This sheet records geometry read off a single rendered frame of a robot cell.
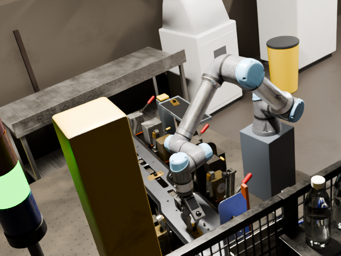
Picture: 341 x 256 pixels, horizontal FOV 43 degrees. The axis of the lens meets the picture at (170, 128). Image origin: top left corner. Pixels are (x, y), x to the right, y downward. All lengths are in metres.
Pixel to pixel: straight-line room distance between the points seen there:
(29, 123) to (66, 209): 1.01
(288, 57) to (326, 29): 0.99
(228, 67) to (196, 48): 2.55
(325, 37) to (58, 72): 3.22
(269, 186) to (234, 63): 0.83
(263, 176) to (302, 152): 1.74
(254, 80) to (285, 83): 3.20
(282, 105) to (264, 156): 0.34
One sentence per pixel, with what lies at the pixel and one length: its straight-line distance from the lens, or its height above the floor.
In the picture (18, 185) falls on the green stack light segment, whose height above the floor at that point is 1.90.
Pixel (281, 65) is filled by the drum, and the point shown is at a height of 0.37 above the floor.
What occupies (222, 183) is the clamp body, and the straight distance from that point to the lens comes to 2.04.
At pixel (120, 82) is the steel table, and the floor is 0.87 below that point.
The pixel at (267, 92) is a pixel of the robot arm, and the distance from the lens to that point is 1.90.
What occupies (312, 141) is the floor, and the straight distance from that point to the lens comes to 4.19.
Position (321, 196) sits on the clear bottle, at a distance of 1.09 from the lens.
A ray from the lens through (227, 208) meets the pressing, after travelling 1.51.
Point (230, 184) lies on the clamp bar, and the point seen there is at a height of 1.16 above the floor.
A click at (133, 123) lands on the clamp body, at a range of 2.70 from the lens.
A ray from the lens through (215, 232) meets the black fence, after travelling 1.07.
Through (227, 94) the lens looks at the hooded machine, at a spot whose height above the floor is 0.18.
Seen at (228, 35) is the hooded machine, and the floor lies 0.82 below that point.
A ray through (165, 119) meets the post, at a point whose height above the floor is 1.02.
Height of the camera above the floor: 2.30
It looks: 30 degrees down
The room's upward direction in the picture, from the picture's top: 11 degrees counter-clockwise
